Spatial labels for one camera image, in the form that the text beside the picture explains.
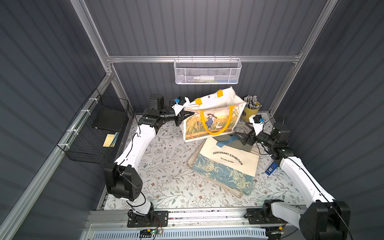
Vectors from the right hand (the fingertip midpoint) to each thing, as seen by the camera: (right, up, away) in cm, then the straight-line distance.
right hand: (242, 128), depth 76 cm
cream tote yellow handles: (-13, +7, +2) cm, 15 cm away
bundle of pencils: (+14, +18, +26) cm, 35 cm away
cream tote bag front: (+6, -20, +13) cm, 25 cm away
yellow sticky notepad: (-67, -6, -3) cm, 68 cm away
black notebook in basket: (-70, +5, +2) cm, 70 cm away
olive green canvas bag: (-1, -9, +19) cm, 21 cm away
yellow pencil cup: (+13, +11, +29) cm, 33 cm away
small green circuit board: (-48, -50, -5) cm, 70 cm away
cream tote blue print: (-8, -26, +7) cm, 28 cm away
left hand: (-25, +8, -3) cm, 27 cm away
